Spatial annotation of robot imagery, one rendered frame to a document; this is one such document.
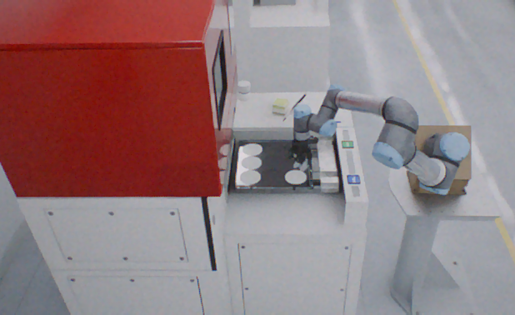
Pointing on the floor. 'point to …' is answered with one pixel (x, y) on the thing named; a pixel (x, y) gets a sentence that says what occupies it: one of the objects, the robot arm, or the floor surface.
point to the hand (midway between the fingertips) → (302, 167)
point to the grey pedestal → (429, 275)
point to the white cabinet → (294, 273)
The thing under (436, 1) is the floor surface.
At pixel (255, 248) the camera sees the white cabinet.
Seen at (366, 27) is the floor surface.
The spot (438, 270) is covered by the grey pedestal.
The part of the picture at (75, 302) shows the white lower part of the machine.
